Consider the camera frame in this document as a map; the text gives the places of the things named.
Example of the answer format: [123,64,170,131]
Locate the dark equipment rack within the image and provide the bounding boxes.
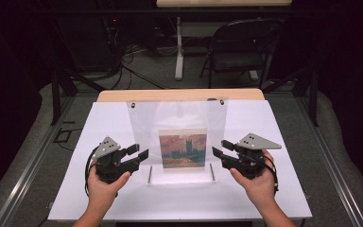
[97,0,126,72]

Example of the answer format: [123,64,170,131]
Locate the clear acrylic photo frame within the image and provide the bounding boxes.
[126,97,230,185]

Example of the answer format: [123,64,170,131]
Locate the white table leg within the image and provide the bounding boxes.
[174,16,184,81]

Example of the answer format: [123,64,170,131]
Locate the painting print card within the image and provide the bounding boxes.
[158,127,208,173]

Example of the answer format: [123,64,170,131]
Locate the light tabletop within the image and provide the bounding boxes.
[156,0,292,8]

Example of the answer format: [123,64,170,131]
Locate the wooden table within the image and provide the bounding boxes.
[96,88,266,102]

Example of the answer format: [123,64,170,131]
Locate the black floor cables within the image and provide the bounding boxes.
[107,44,168,91]

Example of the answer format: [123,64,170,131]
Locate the black metal stand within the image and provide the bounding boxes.
[50,61,108,127]
[261,62,320,128]

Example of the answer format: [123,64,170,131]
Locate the black folding chair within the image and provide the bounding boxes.
[199,18,285,89]

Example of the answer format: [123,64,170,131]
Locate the white board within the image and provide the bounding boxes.
[47,99,313,221]

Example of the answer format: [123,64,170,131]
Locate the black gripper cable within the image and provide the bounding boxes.
[84,146,103,197]
[263,154,280,194]

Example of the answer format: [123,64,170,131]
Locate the aluminium rail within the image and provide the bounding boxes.
[296,94,363,227]
[0,94,77,227]

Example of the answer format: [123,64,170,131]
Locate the person's right hand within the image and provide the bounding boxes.
[229,149,278,207]

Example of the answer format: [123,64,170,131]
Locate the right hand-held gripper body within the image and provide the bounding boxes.
[221,132,283,181]

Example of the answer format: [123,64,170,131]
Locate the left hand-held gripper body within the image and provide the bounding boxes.
[91,135,140,184]

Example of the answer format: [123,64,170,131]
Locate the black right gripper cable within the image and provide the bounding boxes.
[263,154,280,194]

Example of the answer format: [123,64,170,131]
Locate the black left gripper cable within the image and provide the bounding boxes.
[84,146,103,197]

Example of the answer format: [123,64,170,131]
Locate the person's left hand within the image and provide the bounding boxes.
[86,164,131,212]

